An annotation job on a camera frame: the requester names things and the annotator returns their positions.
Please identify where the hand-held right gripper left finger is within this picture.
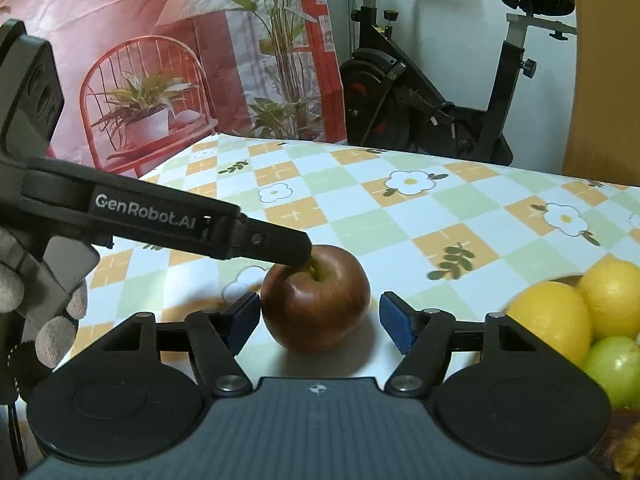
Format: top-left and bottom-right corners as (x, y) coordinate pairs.
(100, 292), (261, 397)

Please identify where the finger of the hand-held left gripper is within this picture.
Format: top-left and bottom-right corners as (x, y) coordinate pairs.
(205, 216), (314, 267)

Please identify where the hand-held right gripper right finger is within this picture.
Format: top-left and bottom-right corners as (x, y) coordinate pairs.
(379, 291), (546, 397)

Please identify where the red apple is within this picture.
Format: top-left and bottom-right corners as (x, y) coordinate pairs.
(261, 245), (372, 355)

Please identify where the yellow lemon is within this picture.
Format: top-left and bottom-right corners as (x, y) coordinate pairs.
(576, 255), (640, 342)
(504, 281), (594, 369)

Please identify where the green guava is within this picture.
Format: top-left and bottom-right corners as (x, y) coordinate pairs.
(582, 336), (640, 412)

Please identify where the person's left hand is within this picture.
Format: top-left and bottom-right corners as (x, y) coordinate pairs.
(0, 264), (89, 368)

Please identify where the checked floral tablecloth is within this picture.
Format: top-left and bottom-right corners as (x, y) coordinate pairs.
(52, 132), (640, 386)

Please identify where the black exercise bike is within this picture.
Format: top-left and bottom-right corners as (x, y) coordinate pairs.
(320, 0), (579, 167)

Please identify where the purple mangosteen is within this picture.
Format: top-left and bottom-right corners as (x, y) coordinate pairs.
(592, 407), (640, 479)

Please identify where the wooden board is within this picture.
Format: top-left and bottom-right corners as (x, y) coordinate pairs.
(562, 0), (640, 187)

